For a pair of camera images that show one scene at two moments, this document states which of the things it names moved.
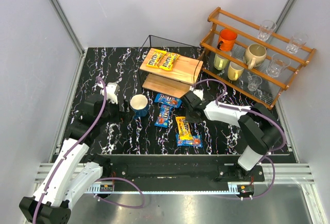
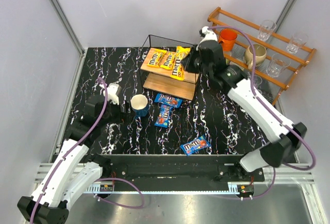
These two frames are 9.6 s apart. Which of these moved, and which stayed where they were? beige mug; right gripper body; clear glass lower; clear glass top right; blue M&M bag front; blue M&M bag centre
Moved: right gripper body; blue M&M bag front
Stayed: beige mug; clear glass lower; blue M&M bag centre; clear glass top right
